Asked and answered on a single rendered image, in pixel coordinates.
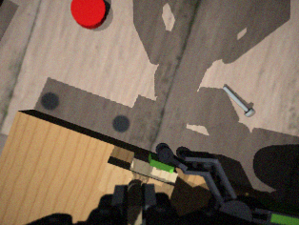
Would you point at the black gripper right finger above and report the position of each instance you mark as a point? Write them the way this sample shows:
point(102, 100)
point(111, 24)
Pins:
point(161, 214)

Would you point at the grey metal bolt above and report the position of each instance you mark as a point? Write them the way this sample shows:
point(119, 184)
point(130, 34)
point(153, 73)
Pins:
point(240, 103)

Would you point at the light wooden bench board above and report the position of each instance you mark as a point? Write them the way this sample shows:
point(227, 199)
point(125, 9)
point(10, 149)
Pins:
point(49, 165)

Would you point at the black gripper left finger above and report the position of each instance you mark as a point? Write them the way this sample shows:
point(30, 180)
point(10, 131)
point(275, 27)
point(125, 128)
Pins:
point(115, 214)

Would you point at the small wooden block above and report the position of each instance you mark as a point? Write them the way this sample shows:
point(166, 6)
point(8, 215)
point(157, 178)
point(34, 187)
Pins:
point(117, 172)

